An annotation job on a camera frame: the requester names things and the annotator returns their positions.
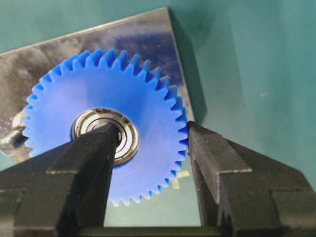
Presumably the large blue plastic gear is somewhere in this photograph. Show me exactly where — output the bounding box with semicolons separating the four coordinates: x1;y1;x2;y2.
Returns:
23;49;188;206

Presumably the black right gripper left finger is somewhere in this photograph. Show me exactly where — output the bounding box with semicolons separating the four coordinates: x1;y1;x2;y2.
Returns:
0;124;119;237

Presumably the grey metal base plate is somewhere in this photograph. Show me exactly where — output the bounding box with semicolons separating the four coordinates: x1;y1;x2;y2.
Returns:
0;7;197;165

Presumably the lower metal shaft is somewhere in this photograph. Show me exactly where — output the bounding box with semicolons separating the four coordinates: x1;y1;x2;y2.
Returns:
0;111;27;156

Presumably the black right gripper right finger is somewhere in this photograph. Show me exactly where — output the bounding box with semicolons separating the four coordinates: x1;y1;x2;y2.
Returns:
188;121;316;237

